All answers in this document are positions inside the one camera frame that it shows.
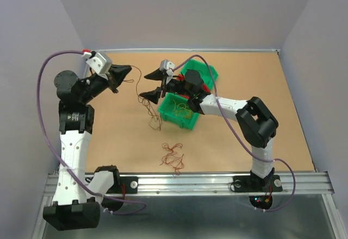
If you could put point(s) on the aluminium mounting rail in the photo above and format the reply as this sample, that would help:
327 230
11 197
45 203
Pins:
219 184

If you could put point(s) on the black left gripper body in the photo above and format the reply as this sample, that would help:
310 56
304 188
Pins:
101 83

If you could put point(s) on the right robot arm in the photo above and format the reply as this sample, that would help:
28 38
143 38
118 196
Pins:
257 124

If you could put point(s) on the far green plastic bin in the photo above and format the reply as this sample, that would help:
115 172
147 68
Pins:
203 71

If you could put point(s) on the green plastic bin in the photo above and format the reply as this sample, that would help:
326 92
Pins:
203 71
175 109

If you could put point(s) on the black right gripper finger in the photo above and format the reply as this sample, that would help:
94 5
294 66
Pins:
152 96
156 75

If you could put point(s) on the red plastic bin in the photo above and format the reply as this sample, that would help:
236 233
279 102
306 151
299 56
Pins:
190 86

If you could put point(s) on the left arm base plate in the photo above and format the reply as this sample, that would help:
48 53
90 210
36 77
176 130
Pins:
126 185

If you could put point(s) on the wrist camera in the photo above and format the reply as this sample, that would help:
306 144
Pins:
99 62
166 68

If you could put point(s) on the near green plastic bin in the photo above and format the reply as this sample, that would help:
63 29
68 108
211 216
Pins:
175 109

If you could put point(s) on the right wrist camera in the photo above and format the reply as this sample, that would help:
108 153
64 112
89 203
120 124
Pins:
166 68

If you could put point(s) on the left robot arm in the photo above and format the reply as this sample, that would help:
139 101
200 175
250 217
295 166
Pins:
74 207

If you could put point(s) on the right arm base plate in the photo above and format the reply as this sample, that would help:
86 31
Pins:
251 184

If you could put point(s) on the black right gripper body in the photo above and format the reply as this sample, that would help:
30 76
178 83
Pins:
174 86

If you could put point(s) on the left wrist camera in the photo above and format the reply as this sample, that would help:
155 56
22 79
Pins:
99 62

